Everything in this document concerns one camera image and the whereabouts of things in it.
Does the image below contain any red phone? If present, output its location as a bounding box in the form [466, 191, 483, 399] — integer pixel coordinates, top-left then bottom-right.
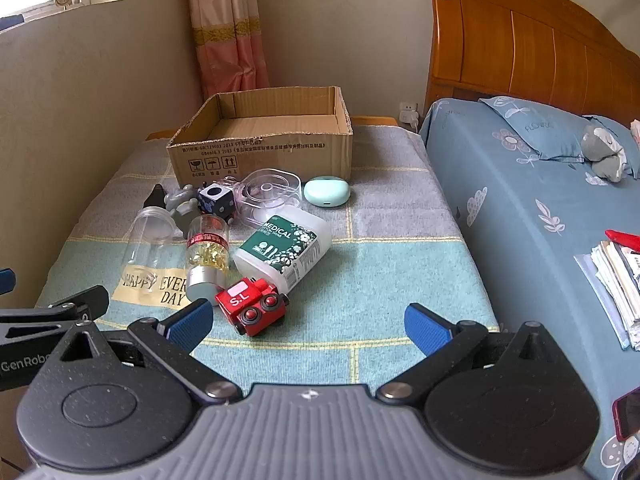
[612, 385, 640, 442]

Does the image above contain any wooden headboard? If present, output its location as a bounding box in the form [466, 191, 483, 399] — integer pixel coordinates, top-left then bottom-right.
[425, 0, 640, 131]

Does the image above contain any capsule bottle with silver cap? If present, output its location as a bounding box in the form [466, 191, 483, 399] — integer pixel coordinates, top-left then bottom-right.
[185, 214, 231, 306]

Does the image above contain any blue floral pillow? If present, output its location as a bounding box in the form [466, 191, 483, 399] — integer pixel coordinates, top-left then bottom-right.
[479, 95, 640, 178]

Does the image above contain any pink curtain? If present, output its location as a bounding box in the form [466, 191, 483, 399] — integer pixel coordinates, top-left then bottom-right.
[185, 0, 273, 101]

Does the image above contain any brown cardboard box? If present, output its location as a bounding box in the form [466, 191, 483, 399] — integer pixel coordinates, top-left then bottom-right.
[166, 86, 354, 186]

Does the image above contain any clear square plastic container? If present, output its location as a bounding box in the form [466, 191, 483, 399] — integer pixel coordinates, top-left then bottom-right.
[235, 169, 304, 226]

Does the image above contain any white bottle with green label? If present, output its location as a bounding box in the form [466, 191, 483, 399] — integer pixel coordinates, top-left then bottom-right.
[232, 205, 332, 295]

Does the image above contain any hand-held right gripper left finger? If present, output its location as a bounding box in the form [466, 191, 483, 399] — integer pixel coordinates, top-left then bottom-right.
[50, 299, 243, 405]

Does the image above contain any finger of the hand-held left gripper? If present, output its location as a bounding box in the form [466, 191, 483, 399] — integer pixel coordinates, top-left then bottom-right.
[0, 268, 110, 332]

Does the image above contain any checked blue grey blanket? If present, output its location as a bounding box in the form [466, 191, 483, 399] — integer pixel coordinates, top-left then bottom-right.
[35, 125, 501, 401]

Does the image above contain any black and white cube toy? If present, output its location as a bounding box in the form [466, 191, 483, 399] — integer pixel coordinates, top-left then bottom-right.
[196, 183, 236, 218]

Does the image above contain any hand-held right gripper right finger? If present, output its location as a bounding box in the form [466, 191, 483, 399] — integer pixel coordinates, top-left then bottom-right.
[375, 303, 576, 405]

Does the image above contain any red toy train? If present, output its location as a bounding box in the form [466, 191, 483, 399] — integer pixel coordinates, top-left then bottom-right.
[215, 276, 291, 337]

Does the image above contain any grey elephant toy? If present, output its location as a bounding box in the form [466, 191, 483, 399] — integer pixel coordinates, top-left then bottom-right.
[162, 185, 201, 238]

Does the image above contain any grey plush toy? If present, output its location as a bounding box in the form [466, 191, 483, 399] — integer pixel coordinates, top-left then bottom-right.
[580, 122, 628, 183]

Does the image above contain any stack of papers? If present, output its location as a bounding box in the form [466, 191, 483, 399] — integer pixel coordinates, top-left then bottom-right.
[575, 240, 640, 351]

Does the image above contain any blue floral bed sheet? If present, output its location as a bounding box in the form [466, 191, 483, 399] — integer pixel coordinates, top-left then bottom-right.
[419, 99, 640, 480]

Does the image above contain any pink keychain with metal ring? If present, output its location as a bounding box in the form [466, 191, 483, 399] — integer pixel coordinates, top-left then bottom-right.
[235, 183, 287, 211]

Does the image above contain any clear plastic jar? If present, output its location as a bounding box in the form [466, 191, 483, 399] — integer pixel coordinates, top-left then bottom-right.
[121, 206, 188, 291]

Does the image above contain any mint green earbud case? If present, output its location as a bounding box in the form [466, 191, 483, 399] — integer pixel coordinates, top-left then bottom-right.
[303, 176, 352, 207]

